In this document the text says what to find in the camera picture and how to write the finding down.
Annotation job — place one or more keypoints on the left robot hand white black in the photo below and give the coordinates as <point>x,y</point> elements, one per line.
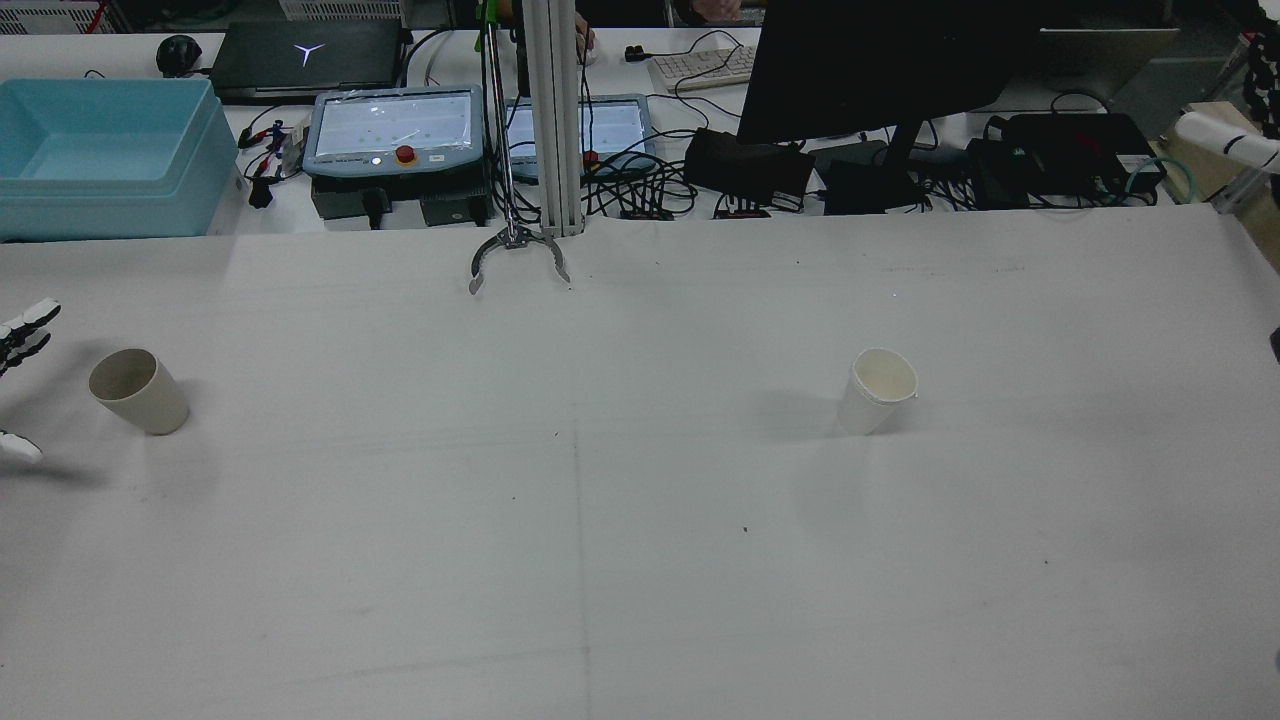
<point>30,320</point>

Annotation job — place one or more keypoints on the beige paper cup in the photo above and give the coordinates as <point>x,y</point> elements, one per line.
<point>150,405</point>

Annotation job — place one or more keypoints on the white paper cup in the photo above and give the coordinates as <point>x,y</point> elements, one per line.
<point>865,410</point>

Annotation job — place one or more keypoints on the blue plastic bin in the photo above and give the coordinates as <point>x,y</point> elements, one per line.
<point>100,200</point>

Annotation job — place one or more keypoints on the red black clip leads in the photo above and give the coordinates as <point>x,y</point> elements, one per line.
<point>261,193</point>

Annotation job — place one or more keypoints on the black computer mouse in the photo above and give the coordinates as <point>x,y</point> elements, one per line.
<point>180,55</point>

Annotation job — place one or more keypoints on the black power brick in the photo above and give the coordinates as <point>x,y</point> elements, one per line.
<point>350,200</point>
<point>455,208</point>

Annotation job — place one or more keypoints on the black laptop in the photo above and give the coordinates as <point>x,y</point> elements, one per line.
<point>300,60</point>

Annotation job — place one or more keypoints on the grey teach pendant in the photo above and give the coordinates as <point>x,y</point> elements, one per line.
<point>615,125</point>
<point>390,125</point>

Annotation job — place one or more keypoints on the metal grabber tool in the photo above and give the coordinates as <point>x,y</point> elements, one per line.
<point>517,238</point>

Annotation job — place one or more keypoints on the white computer mouse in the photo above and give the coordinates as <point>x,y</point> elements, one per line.
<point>588,56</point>

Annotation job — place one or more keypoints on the black power strip orange switches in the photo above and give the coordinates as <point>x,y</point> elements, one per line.
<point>742,213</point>
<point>645,213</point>

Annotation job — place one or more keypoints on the small black adapter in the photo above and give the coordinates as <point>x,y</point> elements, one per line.
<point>637,53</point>

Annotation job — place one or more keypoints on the white keyboard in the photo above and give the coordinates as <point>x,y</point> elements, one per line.
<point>700,68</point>

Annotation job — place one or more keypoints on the black power adapter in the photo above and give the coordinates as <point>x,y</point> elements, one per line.
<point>870,190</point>

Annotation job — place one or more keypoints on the black monitor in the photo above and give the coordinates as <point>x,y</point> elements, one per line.
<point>880,70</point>

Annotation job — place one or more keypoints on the black mini computer box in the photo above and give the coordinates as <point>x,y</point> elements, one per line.
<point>1070,145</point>

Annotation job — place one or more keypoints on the white tube black band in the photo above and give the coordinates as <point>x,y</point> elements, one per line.
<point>1205,132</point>

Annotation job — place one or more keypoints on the aluminium frame post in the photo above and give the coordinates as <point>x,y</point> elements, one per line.
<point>552,120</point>

